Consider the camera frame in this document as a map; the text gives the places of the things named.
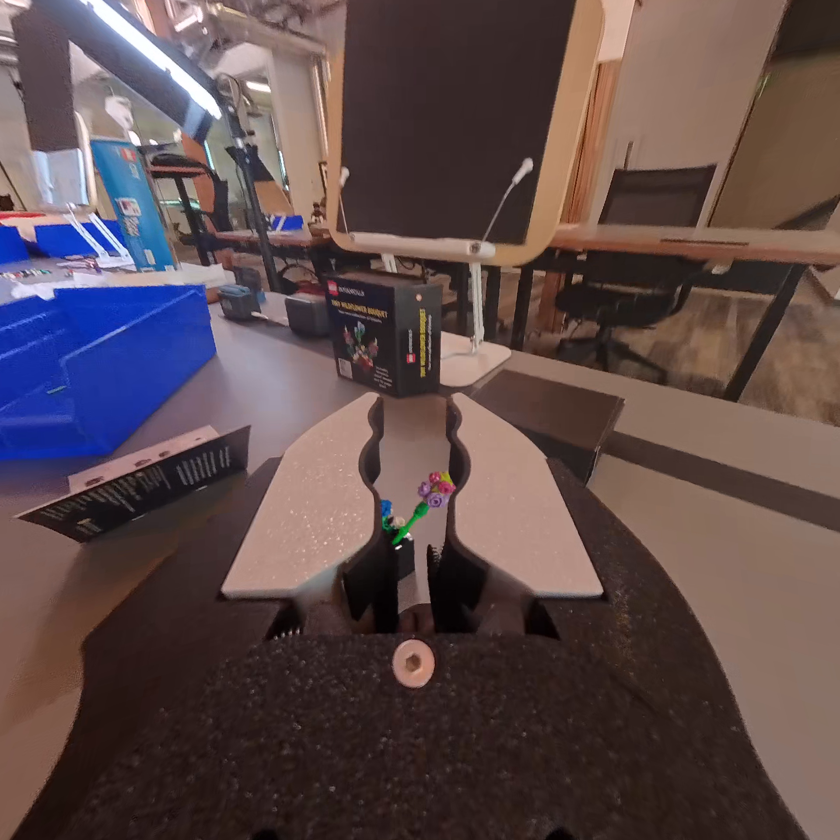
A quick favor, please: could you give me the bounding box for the small black box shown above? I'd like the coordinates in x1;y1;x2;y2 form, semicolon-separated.
217;285;265;324
285;292;330;340

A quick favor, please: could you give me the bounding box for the flat black box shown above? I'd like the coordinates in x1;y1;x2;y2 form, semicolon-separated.
469;368;626;481

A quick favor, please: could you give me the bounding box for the black desk lamp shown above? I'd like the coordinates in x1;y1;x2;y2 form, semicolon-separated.
14;0;283;296

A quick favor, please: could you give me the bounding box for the instruction booklet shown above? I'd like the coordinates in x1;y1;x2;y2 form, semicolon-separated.
16;427;253;543

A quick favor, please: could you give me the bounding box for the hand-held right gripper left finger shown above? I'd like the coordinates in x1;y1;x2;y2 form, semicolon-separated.
221;392;395;618

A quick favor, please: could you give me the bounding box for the blue storage bin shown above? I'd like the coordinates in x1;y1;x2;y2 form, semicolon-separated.
0;214;132;263
0;283;219;463

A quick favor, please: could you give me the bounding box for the blue printed carton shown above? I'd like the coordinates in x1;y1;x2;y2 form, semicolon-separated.
90;136;178;271

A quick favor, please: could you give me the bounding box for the grey desk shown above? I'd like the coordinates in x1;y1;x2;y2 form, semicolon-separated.
0;300;840;840

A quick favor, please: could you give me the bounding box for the green stem toy flower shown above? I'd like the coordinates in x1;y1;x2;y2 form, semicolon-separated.
378;470;458;550

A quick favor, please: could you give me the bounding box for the black product box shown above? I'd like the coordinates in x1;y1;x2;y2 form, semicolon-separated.
329;272;443;399

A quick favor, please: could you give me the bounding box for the black office chair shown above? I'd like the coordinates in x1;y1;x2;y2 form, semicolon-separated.
558;164;719;384

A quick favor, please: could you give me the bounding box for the wooden background desk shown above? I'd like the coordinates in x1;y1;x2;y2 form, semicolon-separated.
519;224;840;401

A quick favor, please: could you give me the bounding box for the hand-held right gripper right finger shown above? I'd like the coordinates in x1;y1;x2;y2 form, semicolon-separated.
447;392;605;618

